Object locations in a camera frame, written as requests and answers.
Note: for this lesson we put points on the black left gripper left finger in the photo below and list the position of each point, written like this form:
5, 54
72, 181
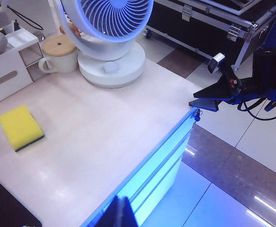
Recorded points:
114, 215

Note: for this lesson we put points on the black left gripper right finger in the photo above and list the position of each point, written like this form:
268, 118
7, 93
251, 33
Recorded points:
129, 215

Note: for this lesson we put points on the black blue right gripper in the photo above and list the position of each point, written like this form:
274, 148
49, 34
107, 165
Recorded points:
249, 88

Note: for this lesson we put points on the white desk drawer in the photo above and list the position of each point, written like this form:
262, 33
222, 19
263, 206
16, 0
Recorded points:
161, 165

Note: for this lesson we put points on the yellow green cleaning sponge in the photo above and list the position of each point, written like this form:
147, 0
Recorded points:
19, 126

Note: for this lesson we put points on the black drawer lock with keys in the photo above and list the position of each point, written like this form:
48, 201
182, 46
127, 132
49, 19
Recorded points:
197, 114

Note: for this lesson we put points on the black aluminium flight case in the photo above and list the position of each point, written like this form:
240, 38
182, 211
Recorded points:
199, 28

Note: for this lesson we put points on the white round desk fan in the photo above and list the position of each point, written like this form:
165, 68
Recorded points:
130, 61

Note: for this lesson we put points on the black mouse pad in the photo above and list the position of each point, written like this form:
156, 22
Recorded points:
5, 205

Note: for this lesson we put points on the white mug with wooden lid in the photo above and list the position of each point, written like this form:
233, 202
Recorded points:
59, 59

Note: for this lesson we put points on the brown round wooden object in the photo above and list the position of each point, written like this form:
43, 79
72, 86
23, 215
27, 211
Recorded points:
68, 28

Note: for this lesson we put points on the white tissue box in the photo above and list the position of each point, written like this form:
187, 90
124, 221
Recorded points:
10, 62

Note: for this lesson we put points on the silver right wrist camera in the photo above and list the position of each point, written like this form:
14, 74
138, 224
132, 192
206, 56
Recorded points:
215, 63

